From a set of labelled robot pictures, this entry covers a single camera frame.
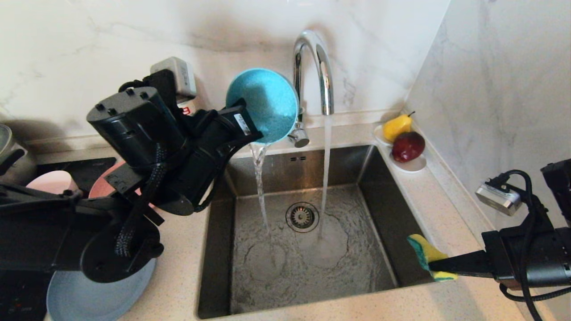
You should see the teal bowl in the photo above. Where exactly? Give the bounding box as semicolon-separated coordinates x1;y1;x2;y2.
225;68;299;143

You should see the yellow sponge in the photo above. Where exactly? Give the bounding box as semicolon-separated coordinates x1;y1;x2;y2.
407;234;458;282

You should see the chrome gooseneck faucet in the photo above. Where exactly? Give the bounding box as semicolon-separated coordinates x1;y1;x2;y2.
288;29;335;148

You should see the light pink bowl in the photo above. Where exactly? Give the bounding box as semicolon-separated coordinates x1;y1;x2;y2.
27;171;74;195

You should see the stainless steel sink basin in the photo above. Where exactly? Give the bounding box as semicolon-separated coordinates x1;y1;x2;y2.
198;144;447;319

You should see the black induction cooktop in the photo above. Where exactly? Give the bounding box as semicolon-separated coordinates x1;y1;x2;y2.
0;157;116;321

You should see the salmon pink plate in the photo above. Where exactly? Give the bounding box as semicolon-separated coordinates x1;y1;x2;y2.
88;160;150;210

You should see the small white dish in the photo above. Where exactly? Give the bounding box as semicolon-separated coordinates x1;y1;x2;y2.
373;124;394;147
389;151;427;173

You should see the round metal drain strainer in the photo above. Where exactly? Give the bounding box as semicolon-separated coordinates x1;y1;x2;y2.
285;202;319;233

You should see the dark red apple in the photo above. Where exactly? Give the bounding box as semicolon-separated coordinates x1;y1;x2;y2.
391;131;426;163

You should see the steel cooking pot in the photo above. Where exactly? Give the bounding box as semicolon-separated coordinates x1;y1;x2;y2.
0;125;36;185

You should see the yellow pear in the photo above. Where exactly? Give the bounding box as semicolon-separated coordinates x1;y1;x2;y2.
383;111;415;143

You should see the blue plate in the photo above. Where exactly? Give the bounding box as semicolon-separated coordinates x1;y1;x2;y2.
47;259;157;321

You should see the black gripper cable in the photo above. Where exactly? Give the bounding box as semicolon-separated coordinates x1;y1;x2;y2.
486;169;571;321
115;143;168;258

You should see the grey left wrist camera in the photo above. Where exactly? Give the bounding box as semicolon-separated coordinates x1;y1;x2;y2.
150;57;197;99

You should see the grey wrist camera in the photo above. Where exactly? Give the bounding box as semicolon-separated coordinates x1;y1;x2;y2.
475;183;522;217
150;57;197;99

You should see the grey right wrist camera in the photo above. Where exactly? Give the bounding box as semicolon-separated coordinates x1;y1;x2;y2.
475;183;522;217

